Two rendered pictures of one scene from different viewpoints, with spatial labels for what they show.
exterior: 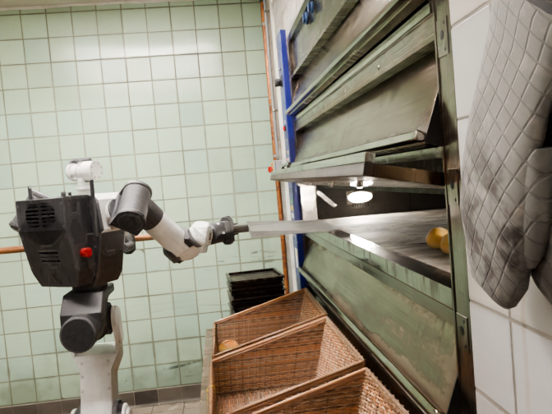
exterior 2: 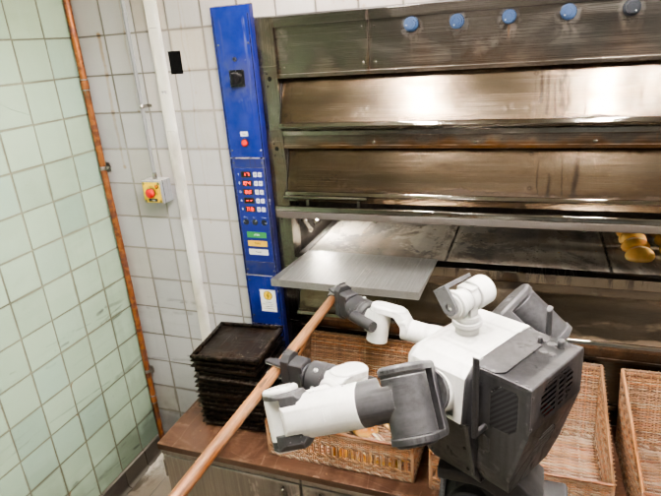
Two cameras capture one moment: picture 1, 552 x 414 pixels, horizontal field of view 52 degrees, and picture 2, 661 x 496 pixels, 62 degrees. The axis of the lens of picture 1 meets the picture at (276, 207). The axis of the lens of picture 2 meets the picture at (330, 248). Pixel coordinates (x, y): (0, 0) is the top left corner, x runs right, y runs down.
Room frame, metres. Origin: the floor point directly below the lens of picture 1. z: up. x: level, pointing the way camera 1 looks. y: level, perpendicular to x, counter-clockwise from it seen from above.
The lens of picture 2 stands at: (1.71, 1.70, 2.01)
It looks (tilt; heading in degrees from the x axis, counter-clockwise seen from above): 21 degrees down; 297
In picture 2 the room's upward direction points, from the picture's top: 4 degrees counter-clockwise
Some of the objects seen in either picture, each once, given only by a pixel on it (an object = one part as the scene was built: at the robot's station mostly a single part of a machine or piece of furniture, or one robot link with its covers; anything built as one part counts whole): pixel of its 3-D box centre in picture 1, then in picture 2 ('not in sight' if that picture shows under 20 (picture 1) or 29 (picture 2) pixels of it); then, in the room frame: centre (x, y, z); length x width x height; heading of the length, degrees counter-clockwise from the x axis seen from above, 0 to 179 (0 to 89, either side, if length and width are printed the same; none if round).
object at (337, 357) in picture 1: (279, 381); (518, 423); (1.87, 0.04, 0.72); 0.56 x 0.49 x 0.28; 6
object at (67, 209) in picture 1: (76, 235); (489, 394); (1.87, 0.67, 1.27); 0.34 x 0.30 x 0.36; 66
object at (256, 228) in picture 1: (288, 224); (356, 269); (2.49, -0.05, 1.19); 0.55 x 0.36 x 0.03; 5
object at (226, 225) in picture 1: (221, 232); (352, 305); (2.38, 0.24, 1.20); 0.12 x 0.10 x 0.13; 150
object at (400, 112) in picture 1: (336, 134); (529, 174); (1.91, -0.22, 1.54); 1.79 x 0.11 x 0.19; 6
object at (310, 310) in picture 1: (265, 333); (355, 397); (2.46, 0.09, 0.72); 0.56 x 0.49 x 0.28; 5
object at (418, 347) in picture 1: (347, 285); (521, 311); (1.91, -0.22, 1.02); 1.79 x 0.11 x 0.19; 6
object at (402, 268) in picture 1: (351, 244); (523, 274); (1.91, -0.25, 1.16); 1.80 x 0.06 x 0.04; 6
